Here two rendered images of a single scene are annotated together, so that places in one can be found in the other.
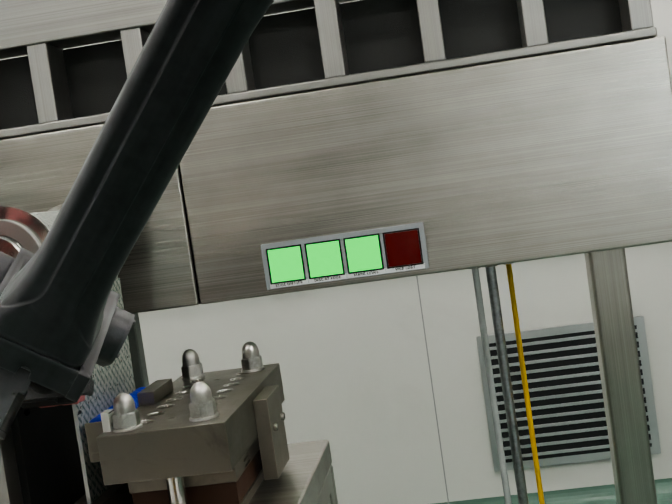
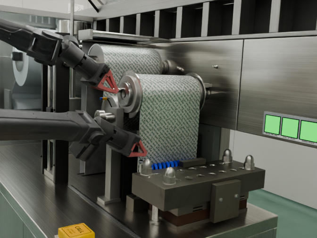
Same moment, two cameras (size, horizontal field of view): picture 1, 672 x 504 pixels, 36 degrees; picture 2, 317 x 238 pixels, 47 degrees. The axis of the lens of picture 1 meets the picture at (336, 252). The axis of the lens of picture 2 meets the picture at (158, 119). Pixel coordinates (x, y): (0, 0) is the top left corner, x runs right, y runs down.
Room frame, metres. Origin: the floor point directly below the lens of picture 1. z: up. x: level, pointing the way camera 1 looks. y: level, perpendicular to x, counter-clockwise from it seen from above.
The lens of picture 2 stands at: (0.58, -0.48, 1.34)
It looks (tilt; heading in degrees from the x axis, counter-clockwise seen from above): 8 degrees down; 48
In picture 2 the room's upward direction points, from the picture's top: 3 degrees clockwise
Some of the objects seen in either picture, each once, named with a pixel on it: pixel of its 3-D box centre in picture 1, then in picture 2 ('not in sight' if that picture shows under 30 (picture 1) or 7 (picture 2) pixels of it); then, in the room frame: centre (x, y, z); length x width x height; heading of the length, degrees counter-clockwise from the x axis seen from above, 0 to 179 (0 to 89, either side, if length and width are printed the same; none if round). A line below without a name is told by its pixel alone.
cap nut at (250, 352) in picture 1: (250, 355); (249, 161); (1.57, 0.15, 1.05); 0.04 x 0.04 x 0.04
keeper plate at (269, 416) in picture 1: (273, 430); (226, 200); (1.42, 0.12, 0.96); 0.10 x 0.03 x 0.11; 173
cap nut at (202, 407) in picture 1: (201, 399); (169, 174); (1.25, 0.19, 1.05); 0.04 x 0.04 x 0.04
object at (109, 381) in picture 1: (100, 352); (170, 139); (1.39, 0.34, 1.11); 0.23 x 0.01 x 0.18; 173
